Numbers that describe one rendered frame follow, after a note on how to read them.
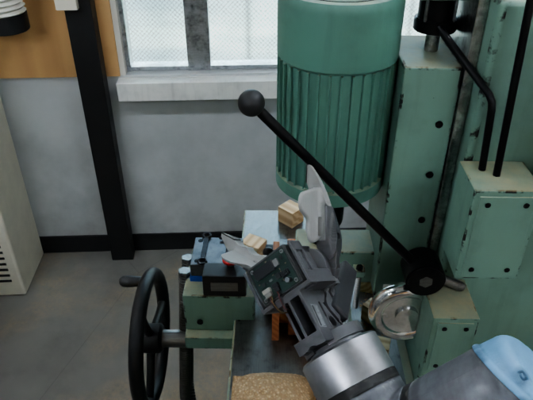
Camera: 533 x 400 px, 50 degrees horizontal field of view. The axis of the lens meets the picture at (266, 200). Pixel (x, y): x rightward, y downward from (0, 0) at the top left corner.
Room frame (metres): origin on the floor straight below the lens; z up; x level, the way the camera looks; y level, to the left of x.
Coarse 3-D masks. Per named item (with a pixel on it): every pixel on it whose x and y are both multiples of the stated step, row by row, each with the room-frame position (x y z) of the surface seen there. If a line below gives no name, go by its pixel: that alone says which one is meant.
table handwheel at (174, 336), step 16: (144, 272) 0.87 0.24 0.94; (160, 272) 0.91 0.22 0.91; (144, 288) 0.82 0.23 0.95; (160, 288) 0.94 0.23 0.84; (144, 304) 0.78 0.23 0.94; (160, 304) 0.93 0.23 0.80; (144, 320) 0.76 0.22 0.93; (160, 320) 0.88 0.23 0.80; (128, 336) 0.74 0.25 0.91; (144, 336) 0.81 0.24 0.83; (160, 336) 0.81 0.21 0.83; (176, 336) 0.82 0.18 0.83; (128, 352) 0.71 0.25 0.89; (144, 352) 0.80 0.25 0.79; (160, 352) 0.88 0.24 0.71; (128, 368) 0.70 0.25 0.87; (160, 368) 0.84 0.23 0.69; (144, 384) 0.70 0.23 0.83; (160, 384) 0.80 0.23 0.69
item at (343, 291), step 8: (344, 264) 0.56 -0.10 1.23; (344, 272) 0.54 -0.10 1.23; (352, 272) 0.56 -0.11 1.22; (344, 280) 0.53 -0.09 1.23; (352, 280) 0.54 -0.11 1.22; (336, 288) 0.50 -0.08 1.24; (344, 288) 0.51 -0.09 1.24; (352, 288) 0.52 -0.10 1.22; (336, 296) 0.49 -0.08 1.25; (344, 296) 0.50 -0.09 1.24; (336, 304) 0.47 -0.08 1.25; (344, 304) 0.48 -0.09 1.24; (344, 312) 0.47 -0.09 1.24; (344, 320) 0.46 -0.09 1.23
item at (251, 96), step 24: (240, 96) 0.68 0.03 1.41; (264, 120) 0.67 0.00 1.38; (288, 144) 0.67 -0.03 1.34; (336, 192) 0.67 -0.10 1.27; (360, 216) 0.67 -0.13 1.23; (408, 264) 0.67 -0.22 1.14; (432, 264) 0.66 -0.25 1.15; (408, 288) 0.65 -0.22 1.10; (432, 288) 0.65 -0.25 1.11; (456, 288) 0.67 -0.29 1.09
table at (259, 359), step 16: (256, 224) 1.10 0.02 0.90; (272, 224) 1.10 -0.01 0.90; (304, 224) 1.10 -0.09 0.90; (272, 240) 1.03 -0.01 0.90; (256, 304) 0.83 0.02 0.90; (240, 320) 0.79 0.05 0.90; (256, 320) 0.79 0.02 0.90; (192, 336) 0.77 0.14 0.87; (208, 336) 0.77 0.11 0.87; (224, 336) 0.77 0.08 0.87; (240, 336) 0.75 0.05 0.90; (256, 336) 0.75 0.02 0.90; (288, 336) 0.75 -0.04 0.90; (240, 352) 0.71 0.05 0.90; (256, 352) 0.71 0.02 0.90; (272, 352) 0.71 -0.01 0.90; (288, 352) 0.71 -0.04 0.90; (240, 368) 0.67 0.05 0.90; (256, 368) 0.67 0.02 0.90; (272, 368) 0.67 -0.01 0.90; (288, 368) 0.67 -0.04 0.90
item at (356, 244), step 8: (296, 232) 0.84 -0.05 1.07; (304, 232) 0.84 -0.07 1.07; (344, 232) 0.84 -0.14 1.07; (352, 232) 0.84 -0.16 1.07; (360, 232) 0.84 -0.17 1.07; (368, 232) 0.84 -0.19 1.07; (304, 240) 0.82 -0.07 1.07; (344, 240) 0.82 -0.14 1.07; (352, 240) 0.82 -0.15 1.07; (360, 240) 0.82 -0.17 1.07; (368, 240) 0.82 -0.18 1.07; (344, 248) 0.79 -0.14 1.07; (352, 248) 0.79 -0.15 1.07; (360, 248) 0.79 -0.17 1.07; (368, 248) 0.79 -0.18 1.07; (344, 256) 0.78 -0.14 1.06; (352, 256) 0.78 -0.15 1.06; (360, 256) 0.78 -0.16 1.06; (368, 256) 0.78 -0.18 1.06; (352, 264) 0.78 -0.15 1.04; (368, 264) 0.78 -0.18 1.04; (368, 272) 0.78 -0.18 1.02; (368, 280) 0.78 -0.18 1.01
